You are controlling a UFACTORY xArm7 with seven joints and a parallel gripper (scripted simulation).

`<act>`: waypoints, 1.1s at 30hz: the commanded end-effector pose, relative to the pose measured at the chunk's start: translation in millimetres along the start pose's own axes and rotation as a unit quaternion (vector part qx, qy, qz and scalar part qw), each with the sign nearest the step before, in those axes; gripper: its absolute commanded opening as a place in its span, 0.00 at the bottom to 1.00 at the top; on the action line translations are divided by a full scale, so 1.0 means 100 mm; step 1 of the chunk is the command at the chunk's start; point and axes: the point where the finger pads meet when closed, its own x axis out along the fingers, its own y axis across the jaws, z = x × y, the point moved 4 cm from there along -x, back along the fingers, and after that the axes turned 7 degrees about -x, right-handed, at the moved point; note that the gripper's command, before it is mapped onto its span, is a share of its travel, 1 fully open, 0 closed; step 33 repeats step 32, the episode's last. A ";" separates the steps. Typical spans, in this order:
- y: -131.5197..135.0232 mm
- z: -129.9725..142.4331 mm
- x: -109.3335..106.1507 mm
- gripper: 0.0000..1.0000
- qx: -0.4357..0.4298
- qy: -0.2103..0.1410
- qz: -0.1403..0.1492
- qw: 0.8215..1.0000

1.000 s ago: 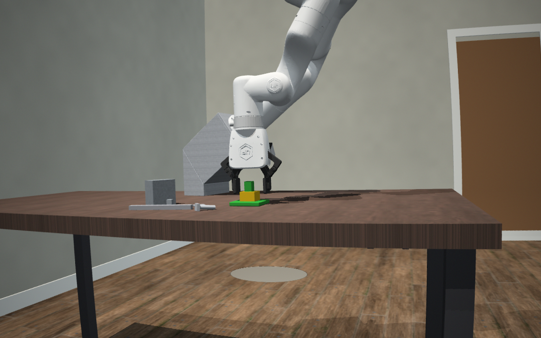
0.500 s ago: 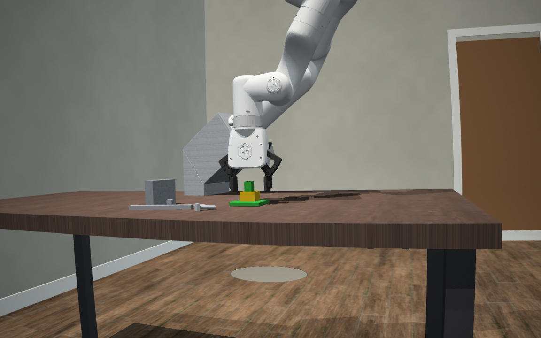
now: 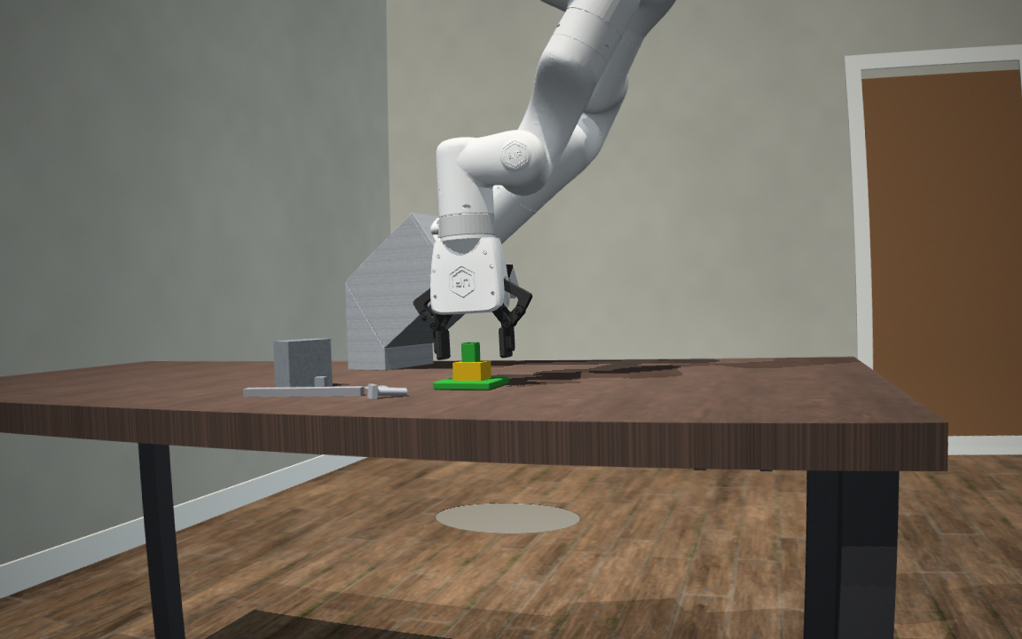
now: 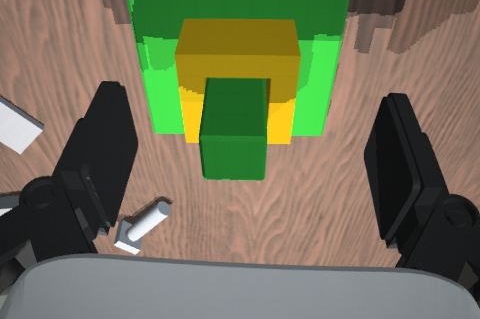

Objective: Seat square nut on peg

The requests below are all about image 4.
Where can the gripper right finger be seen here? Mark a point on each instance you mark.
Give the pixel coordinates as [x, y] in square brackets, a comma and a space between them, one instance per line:
[412, 203]

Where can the yellow square nut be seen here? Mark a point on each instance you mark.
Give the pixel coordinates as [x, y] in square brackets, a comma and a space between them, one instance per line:
[239, 48]

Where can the grey flat bar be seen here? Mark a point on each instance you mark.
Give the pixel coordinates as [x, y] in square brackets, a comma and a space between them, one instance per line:
[7, 203]

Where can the white square plate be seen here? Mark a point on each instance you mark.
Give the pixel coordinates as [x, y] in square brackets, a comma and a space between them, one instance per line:
[17, 129]

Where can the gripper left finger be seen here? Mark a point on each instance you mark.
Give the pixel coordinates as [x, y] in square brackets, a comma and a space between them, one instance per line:
[62, 214]

